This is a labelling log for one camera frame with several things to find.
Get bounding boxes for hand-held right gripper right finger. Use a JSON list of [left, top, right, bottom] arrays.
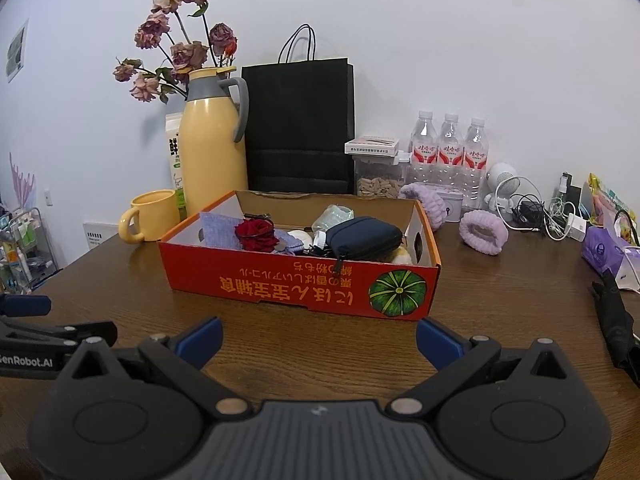
[[389, 317, 569, 415]]

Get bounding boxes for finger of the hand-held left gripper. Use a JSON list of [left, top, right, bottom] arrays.
[[0, 320, 119, 347], [0, 295, 53, 318]]

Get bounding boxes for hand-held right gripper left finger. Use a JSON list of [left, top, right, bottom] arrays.
[[71, 316, 252, 416]]

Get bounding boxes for red cardboard box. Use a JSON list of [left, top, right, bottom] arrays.
[[158, 190, 442, 322]]

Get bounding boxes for purple woven pouch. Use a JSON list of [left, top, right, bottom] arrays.
[[200, 211, 304, 254]]

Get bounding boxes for red fabric rose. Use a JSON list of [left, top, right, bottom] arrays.
[[235, 219, 277, 252]]

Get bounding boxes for dark blue zip pouch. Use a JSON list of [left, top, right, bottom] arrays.
[[325, 216, 404, 264]]

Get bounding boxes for clear bundle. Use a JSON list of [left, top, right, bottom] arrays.
[[312, 204, 356, 234]]

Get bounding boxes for purple fluffy headband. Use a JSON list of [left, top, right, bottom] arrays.
[[459, 210, 510, 256], [398, 183, 446, 232]]

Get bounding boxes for yellow mug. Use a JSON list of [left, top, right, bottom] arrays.
[[118, 189, 181, 244]]

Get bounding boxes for small white tin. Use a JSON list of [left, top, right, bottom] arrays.
[[432, 185, 464, 224]]

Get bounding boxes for clear snack jar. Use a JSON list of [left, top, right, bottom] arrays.
[[354, 154, 412, 199]]

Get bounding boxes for small white fan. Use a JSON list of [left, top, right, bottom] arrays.
[[484, 162, 521, 211]]

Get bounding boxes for white charger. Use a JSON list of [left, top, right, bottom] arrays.
[[565, 212, 587, 242]]

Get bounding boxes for black folded umbrella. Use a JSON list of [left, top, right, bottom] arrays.
[[591, 270, 640, 387]]

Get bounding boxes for yellow thermos jug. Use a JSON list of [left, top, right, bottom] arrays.
[[179, 66, 250, 219]]

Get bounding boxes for water bottle red label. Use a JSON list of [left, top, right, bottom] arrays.
[[410, 110, 439, 187], [437, 113, 464, 188], [463, 117, 490, 211]]

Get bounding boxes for white milk carton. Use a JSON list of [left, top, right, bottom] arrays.
[[165, 113, 187, 211]]

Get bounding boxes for purple tissue packet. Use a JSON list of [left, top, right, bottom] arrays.
[[581, 225, 640, 277]]

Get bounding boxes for small black device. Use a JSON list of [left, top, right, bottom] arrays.
[[554, 172, 584, 211]]

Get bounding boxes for flat white box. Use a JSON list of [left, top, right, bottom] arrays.
[[345, 136, 401, 157]]

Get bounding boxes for colourful snack packet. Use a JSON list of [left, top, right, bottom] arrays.
[[587, 173, 634, 226]]

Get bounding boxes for black paper bag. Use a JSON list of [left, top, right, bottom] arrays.
[[241, 24, 356, 195]]

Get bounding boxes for dried rose bouquet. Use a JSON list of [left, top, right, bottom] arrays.
[[112, 0, 239, 104]]

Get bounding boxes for wire storage cart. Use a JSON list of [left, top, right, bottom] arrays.
[[0, 207, 59, 296]]

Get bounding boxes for tangle of cables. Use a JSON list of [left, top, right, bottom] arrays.
[[510, 177, 577, 241]]

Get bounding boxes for wall poster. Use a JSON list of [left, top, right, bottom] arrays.
[[6, 20, 30, 84]]

